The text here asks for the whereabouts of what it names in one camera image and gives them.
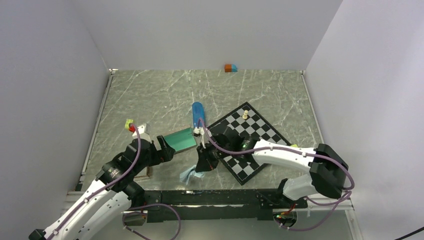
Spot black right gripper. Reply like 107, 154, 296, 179
195, 139, 234, 172

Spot brown brick block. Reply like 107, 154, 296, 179
161, 125, 197, 153

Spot light blue cloth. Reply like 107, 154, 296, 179
179, 165, 205, 185

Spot blue glasses case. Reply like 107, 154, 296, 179
191, 101, 205, 129

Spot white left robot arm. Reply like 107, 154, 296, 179
28, 135, 176, 240

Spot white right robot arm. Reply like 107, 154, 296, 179
194, 130, 355, 208

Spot brown sunglasses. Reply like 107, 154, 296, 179
134, 166, 153, 181

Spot lime green toy brick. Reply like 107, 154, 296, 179
124, 119, 134, 130

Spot black white chessboard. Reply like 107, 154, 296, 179
207, 101, 291, 186

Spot cream chess piece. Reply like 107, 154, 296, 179
242, 110, 249, 120

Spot orange block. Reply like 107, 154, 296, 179
224, 64, 233, 73

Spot blue block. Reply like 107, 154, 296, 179
231, 64, 238, 73

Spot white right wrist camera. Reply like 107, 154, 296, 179
193, 127, 206, 149

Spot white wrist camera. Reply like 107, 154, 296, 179
127, 122, 152, 143
193, 127, 206, 149

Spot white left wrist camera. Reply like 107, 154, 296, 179
127, 122, 152, 143

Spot black base frame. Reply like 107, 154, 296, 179
129, 188, 308, 223

